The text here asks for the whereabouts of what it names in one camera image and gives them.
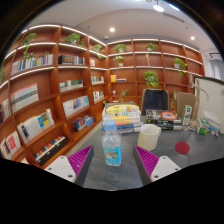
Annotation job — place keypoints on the green and white tissue box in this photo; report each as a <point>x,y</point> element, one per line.
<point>203,130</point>

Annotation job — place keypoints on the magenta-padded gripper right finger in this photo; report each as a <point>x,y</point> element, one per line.
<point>161,166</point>

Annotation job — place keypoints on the tan chair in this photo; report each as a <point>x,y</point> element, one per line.
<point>185,100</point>

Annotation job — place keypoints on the black nebula-cover book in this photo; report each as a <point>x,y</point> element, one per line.
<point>163,115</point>

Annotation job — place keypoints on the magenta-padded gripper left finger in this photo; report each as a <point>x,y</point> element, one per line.
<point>63,166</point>

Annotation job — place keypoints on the flat round red coaster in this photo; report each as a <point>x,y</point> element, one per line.
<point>182,147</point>

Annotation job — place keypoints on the clear blue-capped water bottle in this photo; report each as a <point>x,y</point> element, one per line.
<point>112,146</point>

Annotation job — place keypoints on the orange wooden shelf unit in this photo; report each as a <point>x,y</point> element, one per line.
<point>43,100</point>

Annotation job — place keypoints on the ceiling spotlights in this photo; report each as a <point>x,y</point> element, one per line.
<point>158,8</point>

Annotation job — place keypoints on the white partition panel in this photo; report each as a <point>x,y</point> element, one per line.
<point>213,95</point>

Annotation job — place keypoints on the white paper packet stack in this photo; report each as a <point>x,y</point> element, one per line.
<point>211,120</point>

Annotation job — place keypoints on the colourful book stack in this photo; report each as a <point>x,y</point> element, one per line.
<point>121,115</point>

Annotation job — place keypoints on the green and white carton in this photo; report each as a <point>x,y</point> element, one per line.
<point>187,115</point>

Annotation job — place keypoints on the grey window curtain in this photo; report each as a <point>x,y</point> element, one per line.
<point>217,68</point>

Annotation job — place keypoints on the dark office chair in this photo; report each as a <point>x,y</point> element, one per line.
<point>155,101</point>

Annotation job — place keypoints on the thick black book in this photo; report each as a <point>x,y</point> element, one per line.
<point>163,125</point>

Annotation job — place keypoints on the white plastic mug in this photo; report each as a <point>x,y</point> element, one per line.
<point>148,138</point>

